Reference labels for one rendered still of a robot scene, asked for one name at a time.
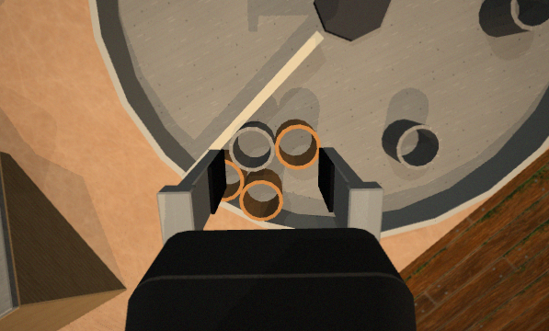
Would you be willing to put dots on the bronze bushing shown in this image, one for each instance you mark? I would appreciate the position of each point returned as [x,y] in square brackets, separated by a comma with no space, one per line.
[233,190]
[261,210]
[297,161]

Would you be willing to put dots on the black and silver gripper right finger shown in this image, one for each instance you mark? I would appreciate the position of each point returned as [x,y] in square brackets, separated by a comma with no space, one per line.
[356,204]

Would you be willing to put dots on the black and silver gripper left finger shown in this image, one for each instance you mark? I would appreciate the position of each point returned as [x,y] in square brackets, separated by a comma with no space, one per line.
[188,205]

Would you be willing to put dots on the grey round turning table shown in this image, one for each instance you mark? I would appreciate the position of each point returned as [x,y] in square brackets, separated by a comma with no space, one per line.
[192,66]

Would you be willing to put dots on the grey metal bushing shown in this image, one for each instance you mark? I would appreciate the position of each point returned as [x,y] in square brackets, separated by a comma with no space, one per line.
[246,162]
[428,147]
[497,18]

